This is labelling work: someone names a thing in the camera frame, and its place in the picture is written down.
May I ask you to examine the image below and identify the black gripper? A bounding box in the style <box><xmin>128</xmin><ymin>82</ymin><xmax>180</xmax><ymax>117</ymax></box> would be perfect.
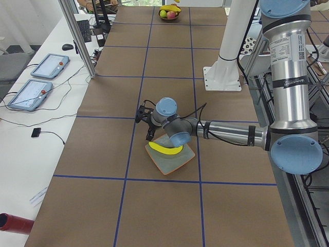
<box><xmin>135</xmin><ymin>105</ymin><xmax>157</xmax><ymax>141</ymax></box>

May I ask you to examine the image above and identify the yellow banana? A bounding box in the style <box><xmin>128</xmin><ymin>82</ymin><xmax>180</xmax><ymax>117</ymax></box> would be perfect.
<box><xmin>148</xmin><ymin>142</ymin><xmax>183</xmax><ymax>155</ymax></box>
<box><xmin>160</xmin><ymin>5</ymin><xmax>181</xmax><ymax>12</ymax></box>

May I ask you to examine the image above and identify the blue square ceramic plate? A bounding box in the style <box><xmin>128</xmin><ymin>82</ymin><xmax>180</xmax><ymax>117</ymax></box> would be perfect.
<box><xmin>145</xmin><ymin>134</ymin><xmax>195</xmax><ymax>175</ymax></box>

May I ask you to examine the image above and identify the woven fruit basket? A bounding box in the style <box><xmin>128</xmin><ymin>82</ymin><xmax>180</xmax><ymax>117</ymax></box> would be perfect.
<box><xmin>158</xmin><ymin>10</ymin><xmax>180</xmax><ymax>21</ymax></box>

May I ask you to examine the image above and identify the yellow banana in basket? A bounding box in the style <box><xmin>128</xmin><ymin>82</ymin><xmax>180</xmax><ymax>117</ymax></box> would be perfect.
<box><xmin>160</xmin><ymin>5</ymin><xmax>181</xmax><ymax>12</ymax></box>

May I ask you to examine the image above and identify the brown paper table cover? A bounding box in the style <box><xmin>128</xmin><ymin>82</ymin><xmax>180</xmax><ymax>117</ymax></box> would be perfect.
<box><xmin>26</xmin><ymin>7</ymin><xmax>294</xmax><ymax>246</ymax></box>

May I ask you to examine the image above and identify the small black device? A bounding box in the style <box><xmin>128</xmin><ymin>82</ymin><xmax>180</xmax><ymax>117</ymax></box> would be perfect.
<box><xmin>31</xmin><ymin>128</ymin><xmax>41</xmax><ymax>138</ymax></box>

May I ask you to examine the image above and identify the teach pendant tablet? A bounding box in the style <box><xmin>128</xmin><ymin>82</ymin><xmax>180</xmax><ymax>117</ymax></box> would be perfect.
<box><xmin>30</xmin><ymin>54</ymin><xmax>70</xmax><ymax>79</ymax></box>
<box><xmin>7</xmin><ymin>79</ymin><xmax>53</xmax><ymax>111</ymax></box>

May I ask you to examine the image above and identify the black computer mouse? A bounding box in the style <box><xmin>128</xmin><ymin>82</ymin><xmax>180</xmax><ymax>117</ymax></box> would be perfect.
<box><xmin>62</xmin><ymin>44</ymin><xmax>74</xmax><ymax>51</ymax></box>

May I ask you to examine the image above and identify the black keyboard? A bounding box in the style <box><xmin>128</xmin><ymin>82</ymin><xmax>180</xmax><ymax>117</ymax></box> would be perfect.
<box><xmin>77</xmin><ymin>20</ymin><xmax>92</xmax><ymax>43</ymax></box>

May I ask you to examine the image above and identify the red cylinder bottle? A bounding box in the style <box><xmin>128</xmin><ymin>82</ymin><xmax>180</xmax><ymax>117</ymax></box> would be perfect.
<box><xmin>1</xmin><ymin>213</ymin><xmax>34</xmax><ymax>235</ymax></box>

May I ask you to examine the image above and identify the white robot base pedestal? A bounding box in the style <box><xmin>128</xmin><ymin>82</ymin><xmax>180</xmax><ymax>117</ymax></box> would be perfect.
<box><xmin>203</xmin><ymin>0</ymin><xmax>258</xmax><ymax>92</ymax></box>

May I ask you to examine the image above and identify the aluminium frame post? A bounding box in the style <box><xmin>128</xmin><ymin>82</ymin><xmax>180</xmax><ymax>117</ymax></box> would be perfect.
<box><xmin>58</xmin><ymin>0</ymin><xmax>96</xmax><ymax>78</ymax></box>

